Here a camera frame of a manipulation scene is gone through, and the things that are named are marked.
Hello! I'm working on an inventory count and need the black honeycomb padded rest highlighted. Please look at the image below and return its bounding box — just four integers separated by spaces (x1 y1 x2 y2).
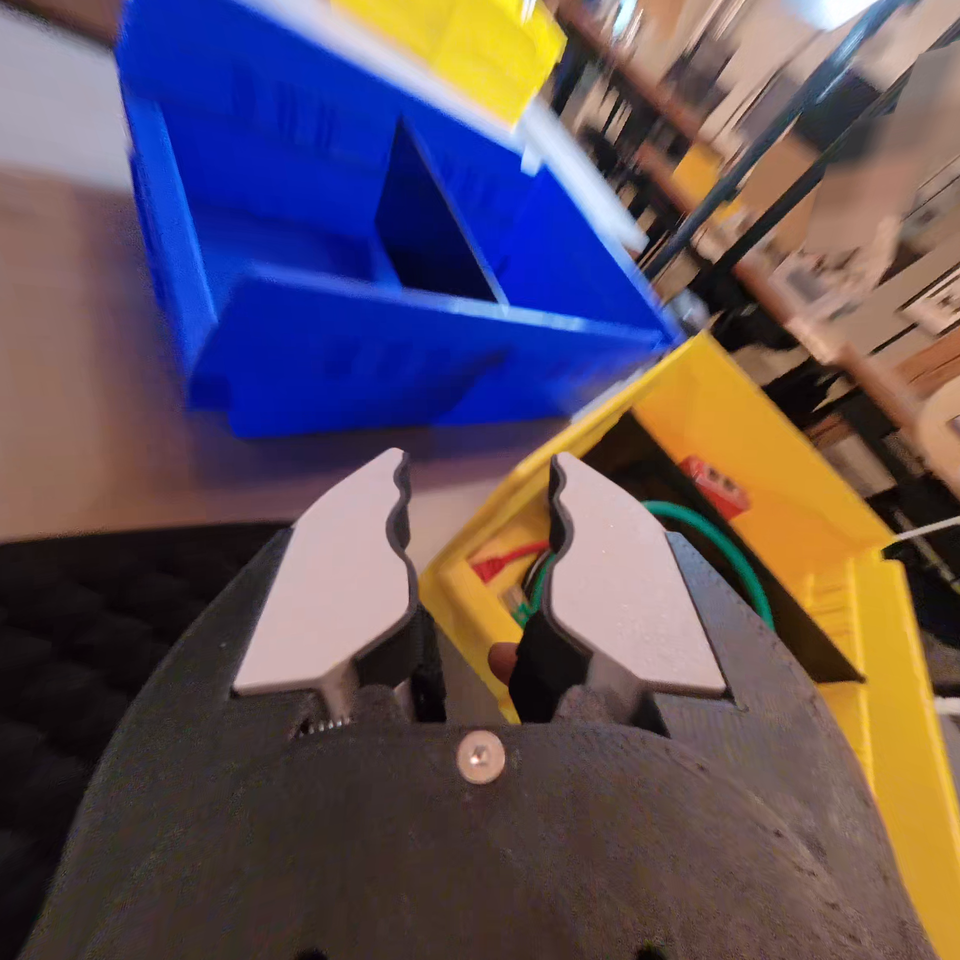
0 519 295 960

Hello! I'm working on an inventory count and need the green cable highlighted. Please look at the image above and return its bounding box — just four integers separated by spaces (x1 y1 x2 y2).
512 499 777 633

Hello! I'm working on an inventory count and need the blue plastic bin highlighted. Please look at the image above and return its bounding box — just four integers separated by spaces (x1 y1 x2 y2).
114 0 687 440

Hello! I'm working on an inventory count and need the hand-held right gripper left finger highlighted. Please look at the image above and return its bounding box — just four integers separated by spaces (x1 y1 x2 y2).
231 447 421 723

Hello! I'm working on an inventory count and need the red cable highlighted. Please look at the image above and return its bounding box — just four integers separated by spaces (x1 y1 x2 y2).
469 540 554 586

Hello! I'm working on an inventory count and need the yellow plastic bin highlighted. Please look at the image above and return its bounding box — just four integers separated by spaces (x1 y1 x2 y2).
418 330 960 960
330 0 569 130

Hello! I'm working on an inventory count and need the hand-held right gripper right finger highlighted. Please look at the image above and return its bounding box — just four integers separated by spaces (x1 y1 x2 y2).
544 452 730 714

